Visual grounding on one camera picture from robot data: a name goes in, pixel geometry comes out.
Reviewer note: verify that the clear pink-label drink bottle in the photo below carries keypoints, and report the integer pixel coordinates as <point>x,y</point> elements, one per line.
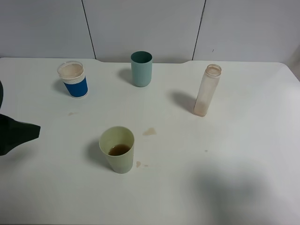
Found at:
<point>207,88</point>

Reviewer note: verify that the light green plastic cup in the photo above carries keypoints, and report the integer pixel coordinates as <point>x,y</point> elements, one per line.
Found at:
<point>117,144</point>

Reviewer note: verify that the blue sleeved clear cup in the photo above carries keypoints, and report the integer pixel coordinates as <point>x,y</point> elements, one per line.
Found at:
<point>73,77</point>

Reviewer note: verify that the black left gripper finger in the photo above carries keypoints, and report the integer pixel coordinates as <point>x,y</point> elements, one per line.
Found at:
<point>14,133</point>

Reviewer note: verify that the teal plastic cup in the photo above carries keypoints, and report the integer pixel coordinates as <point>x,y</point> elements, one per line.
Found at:
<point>141,67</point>

